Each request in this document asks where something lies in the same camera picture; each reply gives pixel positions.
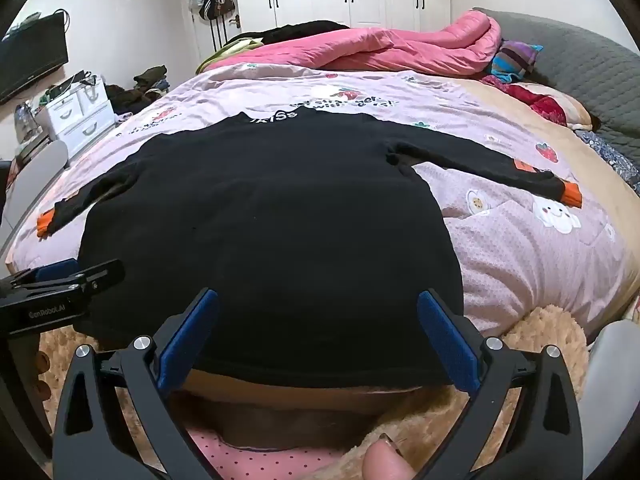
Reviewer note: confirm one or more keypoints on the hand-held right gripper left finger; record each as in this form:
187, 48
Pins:
187, 341

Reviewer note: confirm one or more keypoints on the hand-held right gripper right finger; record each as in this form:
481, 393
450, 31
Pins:
447, 346

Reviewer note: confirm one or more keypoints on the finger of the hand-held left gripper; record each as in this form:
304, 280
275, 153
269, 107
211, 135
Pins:
55, 271
100, 280

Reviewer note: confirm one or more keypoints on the black sweater with orange cuffs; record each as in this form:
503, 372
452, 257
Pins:
260, 240

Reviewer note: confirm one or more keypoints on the pile of dark clothes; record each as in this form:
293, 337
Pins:
145, 85

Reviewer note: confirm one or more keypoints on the person's left hand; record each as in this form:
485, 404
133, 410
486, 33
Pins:
42, 377

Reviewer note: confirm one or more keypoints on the person's right hand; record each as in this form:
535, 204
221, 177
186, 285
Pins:
387, 460

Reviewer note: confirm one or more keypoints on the beige fuzzy blanket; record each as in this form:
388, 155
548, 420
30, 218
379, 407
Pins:
545, 340

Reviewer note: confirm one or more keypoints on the pink strawberry printed blanket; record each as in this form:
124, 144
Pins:
525, 270

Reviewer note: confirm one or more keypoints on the pink dotted pants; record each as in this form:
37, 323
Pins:
260, 462

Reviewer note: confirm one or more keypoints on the white drawer box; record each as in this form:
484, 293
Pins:
80, 115

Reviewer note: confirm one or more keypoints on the black television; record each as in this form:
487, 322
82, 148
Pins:
30, 60

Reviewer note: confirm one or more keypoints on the blue floral cloth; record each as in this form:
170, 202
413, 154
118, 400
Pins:
612, 160

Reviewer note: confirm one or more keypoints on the green cloth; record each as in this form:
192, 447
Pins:
230, 55

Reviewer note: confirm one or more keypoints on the white door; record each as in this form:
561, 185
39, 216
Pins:
212, 40

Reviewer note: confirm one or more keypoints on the striped pillow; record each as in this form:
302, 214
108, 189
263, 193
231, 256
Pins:
515, 60

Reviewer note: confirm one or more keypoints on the pink comforter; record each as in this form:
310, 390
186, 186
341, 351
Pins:
400, 50

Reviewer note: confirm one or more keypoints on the grey quilted headboard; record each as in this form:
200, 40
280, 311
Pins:
590, 70

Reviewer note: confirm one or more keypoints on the black cloth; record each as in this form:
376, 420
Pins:
300, 30

